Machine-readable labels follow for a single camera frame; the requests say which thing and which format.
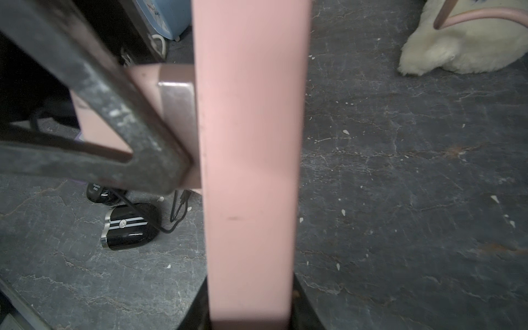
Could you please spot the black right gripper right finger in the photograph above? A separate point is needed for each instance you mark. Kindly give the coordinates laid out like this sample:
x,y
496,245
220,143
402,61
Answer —
x,y
303,315

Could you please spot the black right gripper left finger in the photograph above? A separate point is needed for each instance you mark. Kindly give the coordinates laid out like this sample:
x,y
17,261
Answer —
x,y
198,315

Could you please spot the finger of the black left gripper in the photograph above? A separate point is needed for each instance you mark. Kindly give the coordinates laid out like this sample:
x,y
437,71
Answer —
x,y
58,37

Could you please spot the black silver shaver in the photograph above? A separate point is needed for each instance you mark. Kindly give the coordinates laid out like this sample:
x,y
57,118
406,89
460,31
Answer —
x,y
124,229
101,195

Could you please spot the pink charger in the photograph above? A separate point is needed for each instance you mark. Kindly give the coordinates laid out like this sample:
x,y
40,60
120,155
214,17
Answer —
x,y
170,89

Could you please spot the pink power strip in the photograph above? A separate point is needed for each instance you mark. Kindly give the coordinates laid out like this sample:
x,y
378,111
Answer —
x,y
251,67

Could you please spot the light blue alarm clock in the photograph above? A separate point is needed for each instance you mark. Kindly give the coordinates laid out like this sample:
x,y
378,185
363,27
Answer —
x,y
169,18

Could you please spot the white teddy bear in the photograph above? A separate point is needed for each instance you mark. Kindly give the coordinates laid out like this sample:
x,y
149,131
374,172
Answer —
x,y
474,47

